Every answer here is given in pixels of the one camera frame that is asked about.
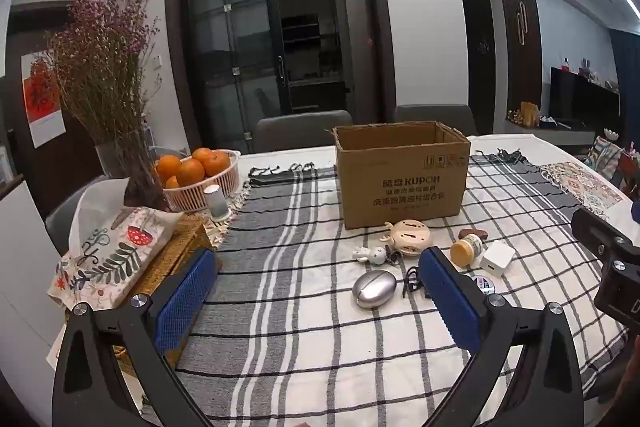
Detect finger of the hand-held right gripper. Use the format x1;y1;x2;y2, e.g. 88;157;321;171
571;206;640;260

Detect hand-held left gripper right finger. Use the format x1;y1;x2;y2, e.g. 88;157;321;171
417;246;586;427

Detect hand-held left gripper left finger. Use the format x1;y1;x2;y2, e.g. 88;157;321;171
52;247;218;427

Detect white charger cube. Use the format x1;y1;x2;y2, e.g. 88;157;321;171
480;241;516;278

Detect silver oval case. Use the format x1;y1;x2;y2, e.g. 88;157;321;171
352;270;397;309

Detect cream round deer toy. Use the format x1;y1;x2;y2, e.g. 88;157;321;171
384;219;432;256

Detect brown cardboard box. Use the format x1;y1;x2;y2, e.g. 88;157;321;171
332;121;471;230

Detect colourful patterned mat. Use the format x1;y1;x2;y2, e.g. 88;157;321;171
540;162;626;222

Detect black keys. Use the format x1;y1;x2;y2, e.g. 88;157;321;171
400;266;427;297

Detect small jar with yellow lid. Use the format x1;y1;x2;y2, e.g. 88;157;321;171
450;237;485;269

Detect gold woven box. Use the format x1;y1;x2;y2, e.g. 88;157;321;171
65;212;217;370

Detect chair with floral cushion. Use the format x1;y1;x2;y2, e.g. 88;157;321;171
584;136;640;202

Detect floral fabric tissue cover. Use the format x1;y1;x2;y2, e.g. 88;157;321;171
47;179;186;310

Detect white rabbit figurine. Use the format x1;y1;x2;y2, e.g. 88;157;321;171
352;246;388;265

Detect grey television cabinet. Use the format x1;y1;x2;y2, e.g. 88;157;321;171
504;117;597;148

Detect small white cup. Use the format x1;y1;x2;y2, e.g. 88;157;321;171
202;184;231;223

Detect white plastic basket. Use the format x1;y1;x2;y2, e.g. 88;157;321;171
154;149;241;212

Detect grey white plaid tablecloth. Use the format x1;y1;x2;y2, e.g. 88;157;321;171
140;149;631;427

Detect black television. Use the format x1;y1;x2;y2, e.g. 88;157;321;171
550;67;622;128

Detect pile of oranges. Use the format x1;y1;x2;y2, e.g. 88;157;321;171
156;148;232;188

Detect grey dining chair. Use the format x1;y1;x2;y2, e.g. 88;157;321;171
392;104;478;138
45;174;108;254
255;109;354;155

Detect blue curtain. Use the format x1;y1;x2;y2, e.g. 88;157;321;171
607;27;640;138

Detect glass vase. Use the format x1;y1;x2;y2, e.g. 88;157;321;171
95;132;157;188

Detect dark wooden door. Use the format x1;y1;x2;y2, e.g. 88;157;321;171
495;0;544;108

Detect dark sliding glass door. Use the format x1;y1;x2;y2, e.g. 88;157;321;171
164;0;397;154

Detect grey refrigerator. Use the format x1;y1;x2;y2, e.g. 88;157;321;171
330;0;382;118

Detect red wall calendar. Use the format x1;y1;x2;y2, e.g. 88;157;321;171
20;49;69;148

